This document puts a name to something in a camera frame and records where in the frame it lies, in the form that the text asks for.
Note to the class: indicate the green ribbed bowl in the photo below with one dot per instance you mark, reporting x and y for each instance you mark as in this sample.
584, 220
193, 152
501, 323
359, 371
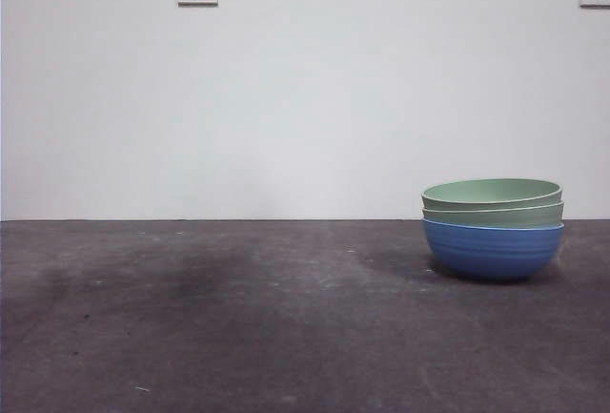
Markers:
495, 217
491, 191

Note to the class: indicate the blue ribbed bowl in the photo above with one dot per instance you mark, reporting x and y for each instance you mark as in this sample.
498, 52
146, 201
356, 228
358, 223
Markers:
493, 253

